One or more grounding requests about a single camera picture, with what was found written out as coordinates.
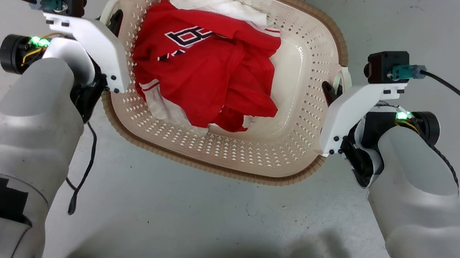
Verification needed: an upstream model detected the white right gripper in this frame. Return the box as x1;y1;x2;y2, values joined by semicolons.
306;69;408;193

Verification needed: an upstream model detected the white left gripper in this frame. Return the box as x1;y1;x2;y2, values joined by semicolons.
27;0;143;129

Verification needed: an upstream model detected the cream laundry basket brown rim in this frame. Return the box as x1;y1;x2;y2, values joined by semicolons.
87;0;367;197

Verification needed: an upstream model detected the white cloth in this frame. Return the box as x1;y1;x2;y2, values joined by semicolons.
166;0;286;36

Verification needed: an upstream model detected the red baseball jersey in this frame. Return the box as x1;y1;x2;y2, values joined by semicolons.
122;0;294;140

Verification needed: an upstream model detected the thin black hanging cable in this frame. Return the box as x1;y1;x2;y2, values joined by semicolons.
59;119;101;218

